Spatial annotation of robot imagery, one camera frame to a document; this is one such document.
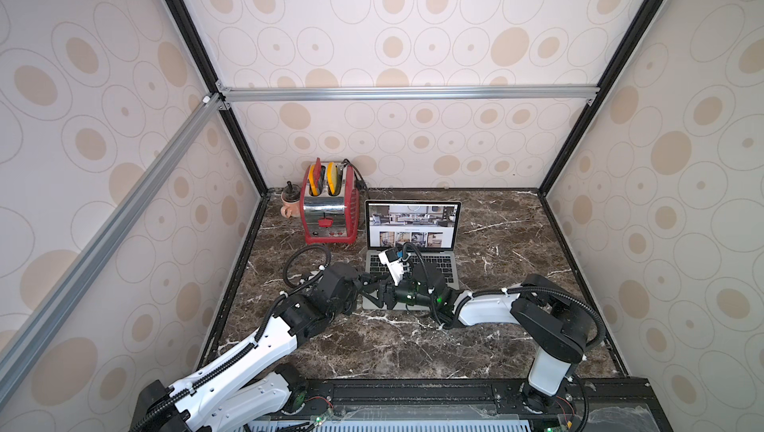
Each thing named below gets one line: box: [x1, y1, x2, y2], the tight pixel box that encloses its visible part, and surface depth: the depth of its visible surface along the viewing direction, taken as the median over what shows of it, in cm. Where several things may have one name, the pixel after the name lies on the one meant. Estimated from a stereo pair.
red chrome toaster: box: [300, 161, 361, 245], surface depth 97 cm
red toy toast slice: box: [314, 157, 322, 191], surface depth 97 cm
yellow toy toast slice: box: [326, 161, 344, 197], surface depth 99 cm
